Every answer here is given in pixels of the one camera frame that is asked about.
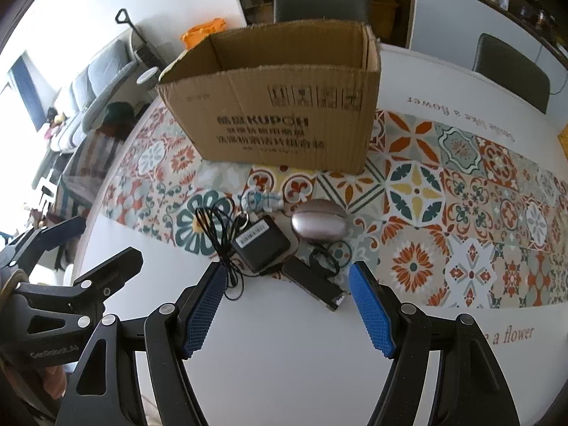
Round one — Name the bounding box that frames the black adapter cable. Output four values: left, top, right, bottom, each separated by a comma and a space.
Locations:
193, 195, 250, 301

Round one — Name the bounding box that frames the black power adapter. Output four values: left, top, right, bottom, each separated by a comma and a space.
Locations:
231, 215, 291, 273

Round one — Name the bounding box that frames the black rectangular device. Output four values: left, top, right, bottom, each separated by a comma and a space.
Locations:
281, 256, 345, 312

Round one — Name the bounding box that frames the person's left hand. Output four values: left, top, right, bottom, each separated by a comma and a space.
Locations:
42, 365, 67, 400

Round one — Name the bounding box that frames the grey sofa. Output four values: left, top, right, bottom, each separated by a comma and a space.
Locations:
32, 34, 144, 189

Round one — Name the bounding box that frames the small blue white figurine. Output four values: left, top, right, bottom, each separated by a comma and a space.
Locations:
241, 187, 284, 213

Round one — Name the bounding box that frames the patterned table runner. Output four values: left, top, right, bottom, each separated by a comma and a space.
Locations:
102, 107, 567, 309

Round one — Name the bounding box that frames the silver egg-shaped case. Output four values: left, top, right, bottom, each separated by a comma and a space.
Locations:
291, 199, 349, 242

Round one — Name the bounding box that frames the upright vacuum cleaner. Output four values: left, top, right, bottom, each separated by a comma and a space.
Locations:
115, 8, 165, 70

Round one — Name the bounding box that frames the orange plastic crate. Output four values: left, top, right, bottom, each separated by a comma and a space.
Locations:
180, 17, 226, 50

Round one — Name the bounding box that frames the brown cardboard box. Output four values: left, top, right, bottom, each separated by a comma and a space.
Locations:
157, 19, 381, 174

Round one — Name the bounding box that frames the dark green chair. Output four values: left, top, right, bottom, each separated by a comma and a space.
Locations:
273, 0, 369, 23
473, 33, 551, 114

